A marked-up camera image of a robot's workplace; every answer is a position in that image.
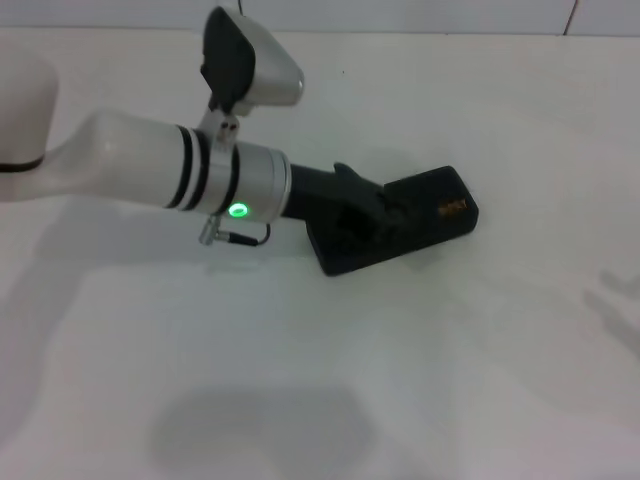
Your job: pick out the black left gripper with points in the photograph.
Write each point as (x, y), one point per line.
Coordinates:
(320, 190)

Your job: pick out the black glasses case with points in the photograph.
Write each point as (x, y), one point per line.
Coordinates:
(440, 215)

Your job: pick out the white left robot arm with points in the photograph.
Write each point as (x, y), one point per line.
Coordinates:
(125, 160)

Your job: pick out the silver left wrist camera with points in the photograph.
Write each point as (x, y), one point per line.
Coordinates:
(270, 65)

